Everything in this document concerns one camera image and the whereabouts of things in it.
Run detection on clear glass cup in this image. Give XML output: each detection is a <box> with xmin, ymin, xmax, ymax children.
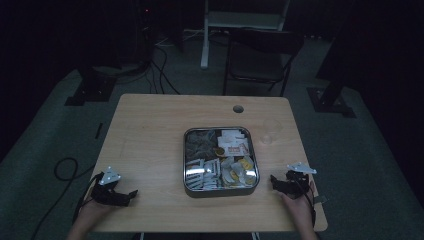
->
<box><xmin>259</xmin><ymin>118</ymin><xmax>283</xmax><ymax>145</ymax></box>

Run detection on person's left hand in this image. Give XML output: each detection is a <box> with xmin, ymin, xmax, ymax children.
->
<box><xmin>73</xmin><ymin>199</ymin><xmax>114</xmax><ymax>233</ymax></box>

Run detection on pile of dark tea bags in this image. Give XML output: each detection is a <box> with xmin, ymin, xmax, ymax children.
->
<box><xmin>185</xmin><ymin>129</ymin><xmax>219</xmax><ymax>161</ymax></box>

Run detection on clear square lid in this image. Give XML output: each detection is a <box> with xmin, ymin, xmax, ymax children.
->
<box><xmin>183</xmin><ymin>126</ymin><xmax>261</xmax><ymax>192</ymax></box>

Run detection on dark square compartment box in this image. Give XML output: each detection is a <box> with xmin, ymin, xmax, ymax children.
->
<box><xmin>182</xmin><ymin>126</ymin><xmax>261</xmax><ymax>199</ymax></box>

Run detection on pile of white striped packets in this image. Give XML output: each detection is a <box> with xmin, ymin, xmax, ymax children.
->
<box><xmin>185</xmin><ymin>158</ymin><xmax>223</xmax><ymax>192</ymax></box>

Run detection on black background cables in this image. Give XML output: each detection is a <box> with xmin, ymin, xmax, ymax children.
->
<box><xmin>145</xmin><ymin>43</ymin><xmax>182</xmax><ymax>96</ymax></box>

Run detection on dark equipment tower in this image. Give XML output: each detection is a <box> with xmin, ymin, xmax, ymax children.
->
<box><xmin>134</xmin><ymin>0</ymin><xmax>158</xmax><ymax>68</ymax></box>

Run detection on person's right hand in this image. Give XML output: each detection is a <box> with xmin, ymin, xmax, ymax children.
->
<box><xmin>280</xmin><ymin>181</ymin><xmax>317</xmax><ymax>232</ymax></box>

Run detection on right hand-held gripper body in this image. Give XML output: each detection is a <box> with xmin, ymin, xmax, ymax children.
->
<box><xmin>281</xmin><ymin>161</ymin><xmax>318</xmax><ymax>197</ymax></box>

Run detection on pile of yellow white packets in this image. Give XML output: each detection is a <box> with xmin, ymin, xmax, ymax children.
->
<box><xmin>220</xmin><ymin>155</ymin><xmax>258</xmax><ymax>189</ymax></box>

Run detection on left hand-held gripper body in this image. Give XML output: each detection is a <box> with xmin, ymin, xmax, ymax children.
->
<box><xmin>89</xmin><ymin>166</ymin><xmax>127</xmax><ymax>207</ymax></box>

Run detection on pile of white red-label packets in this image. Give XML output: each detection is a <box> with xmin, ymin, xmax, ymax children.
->
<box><xmin>217</xmin><ymin>129</ymin><xmax>251</xmax><ymax>158</ymax></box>

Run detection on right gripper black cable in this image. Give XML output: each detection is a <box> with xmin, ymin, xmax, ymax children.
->
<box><xmin>299</xmin><ymin>179</ymin><xmax>318</xmax><ymax>228</ymax></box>

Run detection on white metal table frame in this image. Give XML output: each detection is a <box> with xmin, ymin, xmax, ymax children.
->
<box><xmin>200</xmin><ymin>0</ymin><xmax>291</xmax><ymax>70</ymax></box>

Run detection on black folding chair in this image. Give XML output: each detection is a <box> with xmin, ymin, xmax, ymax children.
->
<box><xmin>222</xmin><ymin>28</ymin><xmax>305</xmax><ymax>98</ymax></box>

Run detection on black stand base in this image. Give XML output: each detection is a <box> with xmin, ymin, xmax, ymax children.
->
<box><xmin>64</xmin><ymin>66</ymin><xmax>118</xmax><ymax>107</ymax></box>
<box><xmin>306</xmin><ymin>29</ymin><xmax>357</xmax><ymax>119</ymax></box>

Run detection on black floor cable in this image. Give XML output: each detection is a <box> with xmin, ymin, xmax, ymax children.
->
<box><xmin>30</xmin><ymin>157</ymin><xmax>98</xmax><ymax>240</ymax></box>

